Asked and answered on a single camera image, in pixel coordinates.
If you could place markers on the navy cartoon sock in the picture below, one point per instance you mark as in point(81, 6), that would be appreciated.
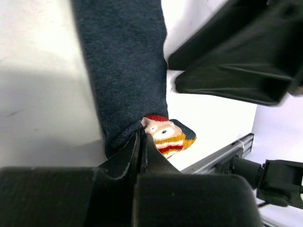
point(122, 43)

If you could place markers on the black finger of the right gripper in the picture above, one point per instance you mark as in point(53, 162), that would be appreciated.
point(247, 85)

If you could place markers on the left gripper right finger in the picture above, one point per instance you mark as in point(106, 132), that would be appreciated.
point(164, 197)

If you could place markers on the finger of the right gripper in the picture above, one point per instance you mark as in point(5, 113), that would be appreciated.
point(259, 36)

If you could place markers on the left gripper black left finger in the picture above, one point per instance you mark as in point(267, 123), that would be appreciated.
point(71, 196)

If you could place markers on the aluminium front rail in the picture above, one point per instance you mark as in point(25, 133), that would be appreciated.
point(241, 147)

